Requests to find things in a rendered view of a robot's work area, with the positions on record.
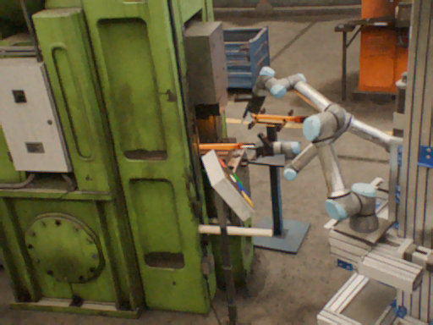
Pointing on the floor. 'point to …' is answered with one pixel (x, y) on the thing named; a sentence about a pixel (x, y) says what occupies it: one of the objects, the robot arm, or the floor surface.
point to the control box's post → (227, 264)
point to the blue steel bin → (246, 54)
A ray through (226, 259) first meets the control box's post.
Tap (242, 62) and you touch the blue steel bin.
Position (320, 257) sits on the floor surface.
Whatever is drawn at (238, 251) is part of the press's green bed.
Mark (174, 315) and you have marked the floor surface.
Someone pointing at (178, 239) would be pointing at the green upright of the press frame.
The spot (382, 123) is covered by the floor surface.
